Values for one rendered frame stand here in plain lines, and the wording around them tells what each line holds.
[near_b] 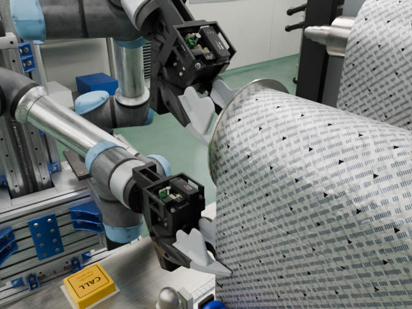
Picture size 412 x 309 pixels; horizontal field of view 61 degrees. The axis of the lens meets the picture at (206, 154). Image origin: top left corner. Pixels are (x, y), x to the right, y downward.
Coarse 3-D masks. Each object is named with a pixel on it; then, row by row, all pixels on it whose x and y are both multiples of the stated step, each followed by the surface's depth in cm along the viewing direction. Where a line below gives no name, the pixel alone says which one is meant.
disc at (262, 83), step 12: (252, 84) 38; (264, 84) 40; (276, 84) 41; (240, 96) 38; (228, 108) 37; (216, 120) 37; (216, 132) 38; (216, 144) 38; (216, 156) 39; (216, 168) 40; (216, 180) 40
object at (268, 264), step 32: (224, 224) 42; (256, 224) 37; (224, 256) 44; (256, 256) 39; (288, 256) 35; (320, 256) 32; (224, 288) 47; (256, 288) 41; (288, 288) 36; (320, 288) 33; (352, 288) 30
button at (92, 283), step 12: (96, 264) 68; (72, 276) 66; (84, 276) 66; (96, 276) 66; (108, 276) 66; (72, 288) 63; (84, 288) 63; (96, 288) 63; (108, 288) 64; (84, 300) 61; (96, 300) 63
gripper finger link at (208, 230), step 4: (200, 220) 50; (204, 220) 49; (200, 224) 50; (204, 224) 50; (208, 224) 49; (212, 224) 48; (200, 228) 51; (204, 228) 50; (208, 228) 49; (212, 228) 48; (200, 232) 50; (204, 232) 50; (208, 232) 49; (212, 232) 48; (204, 236) 50; (208, 236) 49; (212, 236) 49; (208, 240) 49; (212, 240) 49; (208, 244) 49; (212, 244) 48; (208, 248) 49; (212, 248) 48; (212, 252) 48
